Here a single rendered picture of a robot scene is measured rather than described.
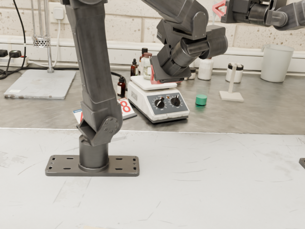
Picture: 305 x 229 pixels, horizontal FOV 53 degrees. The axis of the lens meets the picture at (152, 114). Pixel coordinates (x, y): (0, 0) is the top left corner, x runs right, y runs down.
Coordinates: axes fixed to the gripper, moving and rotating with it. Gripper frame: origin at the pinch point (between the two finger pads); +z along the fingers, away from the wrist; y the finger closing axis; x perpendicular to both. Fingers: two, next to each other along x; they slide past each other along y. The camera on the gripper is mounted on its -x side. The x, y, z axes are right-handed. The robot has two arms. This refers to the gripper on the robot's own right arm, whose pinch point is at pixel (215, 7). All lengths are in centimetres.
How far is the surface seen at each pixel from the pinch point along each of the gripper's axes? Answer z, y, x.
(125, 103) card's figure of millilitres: 6.9, 27.7, 29.1
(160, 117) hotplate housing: -5.3, 23.4, 30.1
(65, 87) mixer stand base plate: 34, 36, 31
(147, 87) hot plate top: 2.5, 22.8, 23.4
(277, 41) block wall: 13, -64, 17
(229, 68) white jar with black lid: 13.1, -30.0, 26.2
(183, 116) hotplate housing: -6.9, 15.4, 30.8
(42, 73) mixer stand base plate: 53, 38, 31
